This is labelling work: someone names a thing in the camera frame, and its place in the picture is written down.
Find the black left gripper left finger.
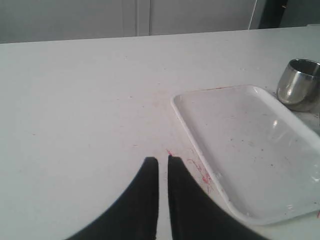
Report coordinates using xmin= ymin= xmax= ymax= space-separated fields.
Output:
xmin=69 ymin=157 xmax=159 ymax=240

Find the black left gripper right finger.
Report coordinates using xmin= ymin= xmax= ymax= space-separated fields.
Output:
xmin=167 ymin=155 xmax=265 ymax=240

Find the small steel cup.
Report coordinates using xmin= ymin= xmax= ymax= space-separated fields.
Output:
xmin=276 ymin=58 xmax=320 ymax=112

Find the white rectangular plastic tray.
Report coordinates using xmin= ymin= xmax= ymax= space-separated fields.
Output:
xmin=171 ymin=85 xmax=320 ymax=225

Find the dark vertical post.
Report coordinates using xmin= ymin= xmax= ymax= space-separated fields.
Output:
xmin=258 ymin=0 xmax=288 ymax=29

